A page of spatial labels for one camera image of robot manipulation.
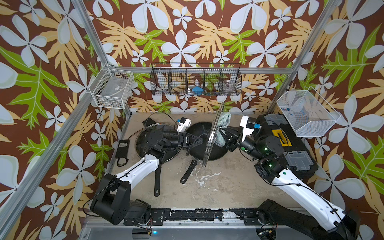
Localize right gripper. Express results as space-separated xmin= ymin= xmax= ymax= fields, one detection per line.
xmin=220 ymin=126 xmax=266 ymax=164

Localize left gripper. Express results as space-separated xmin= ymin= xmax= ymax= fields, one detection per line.
xmin=159 ymin=134 xmax=201 ymax=151

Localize green microfibre cloth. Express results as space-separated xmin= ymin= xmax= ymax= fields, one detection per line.
xmin=213 ymin=112 xmax=231 ymax=148

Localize small pan with lid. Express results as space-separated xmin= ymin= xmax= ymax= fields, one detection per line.
xmin=180 ymin=122 xmax=228 ymax=184

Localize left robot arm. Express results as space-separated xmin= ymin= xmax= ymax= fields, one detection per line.
xmin=90 ymin=130 xmax=203 ymax=225

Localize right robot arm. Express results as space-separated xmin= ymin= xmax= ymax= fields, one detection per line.
xmin=218 ymin=128 xmax=360 ymax=240

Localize large black frying pan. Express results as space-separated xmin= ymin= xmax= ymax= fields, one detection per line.
xmin=134 ymin=122 xmax=182 ymax=198

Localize black power adapter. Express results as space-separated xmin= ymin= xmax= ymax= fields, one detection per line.
xmin=116 ymin=140 xmax=130 ymax=159

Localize black yellow toolbox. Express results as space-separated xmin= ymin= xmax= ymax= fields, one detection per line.
xmin=257 ymin=114 xmax=318 ymax=180

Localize white mesh basket right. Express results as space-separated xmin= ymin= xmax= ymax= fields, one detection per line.
xmin=277 ymin=87 xmax=341 ymax=138

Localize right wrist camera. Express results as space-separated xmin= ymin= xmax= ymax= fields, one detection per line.
xmin=240 ymin=116 xmax=262 ymax=142

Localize black wire basket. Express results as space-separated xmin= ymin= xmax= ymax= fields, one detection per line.
xmin=149 ymin=62 xmax=242 ymax=97

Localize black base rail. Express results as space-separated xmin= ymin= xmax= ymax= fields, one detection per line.
xmin=123 ymin=208 xmax=279 ymax=227

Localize white wire basket left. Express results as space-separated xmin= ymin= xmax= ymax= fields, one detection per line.
xmin=90 ymin=64 xmax=135 ymax=110

